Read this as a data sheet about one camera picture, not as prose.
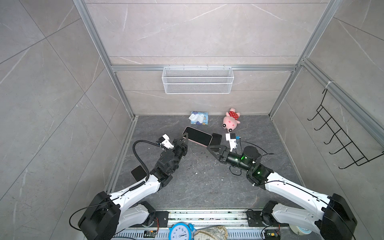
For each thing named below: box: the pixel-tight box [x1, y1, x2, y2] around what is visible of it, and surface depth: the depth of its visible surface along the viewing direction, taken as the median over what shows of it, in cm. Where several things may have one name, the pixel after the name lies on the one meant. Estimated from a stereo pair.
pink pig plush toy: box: [222, 107, 241, 133], surface depth 110 cm
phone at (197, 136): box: [182, 126, 213, 148], surface depth 76 cm
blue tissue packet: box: [188, 111, 209, 125], surface depth 113 cm
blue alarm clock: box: [168, 222, 197, 240], surface depth 70 cm
